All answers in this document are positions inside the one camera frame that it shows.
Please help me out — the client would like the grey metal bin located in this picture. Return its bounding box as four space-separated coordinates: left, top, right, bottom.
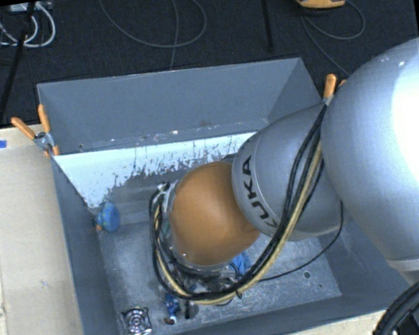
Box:
36 31 419 335

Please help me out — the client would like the clear glass thing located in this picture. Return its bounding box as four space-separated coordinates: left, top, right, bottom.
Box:
119 304 155 335

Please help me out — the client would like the blue round toy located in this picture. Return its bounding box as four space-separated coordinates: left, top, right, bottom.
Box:
91 199 123 236

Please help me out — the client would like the light blue cloth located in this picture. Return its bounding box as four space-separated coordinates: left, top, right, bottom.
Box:
227 251 253 280

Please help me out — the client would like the pale wood flat board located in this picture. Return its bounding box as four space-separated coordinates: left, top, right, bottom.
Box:
0 140 88 335

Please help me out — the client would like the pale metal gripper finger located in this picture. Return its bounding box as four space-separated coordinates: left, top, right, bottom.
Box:
182 298 202 321

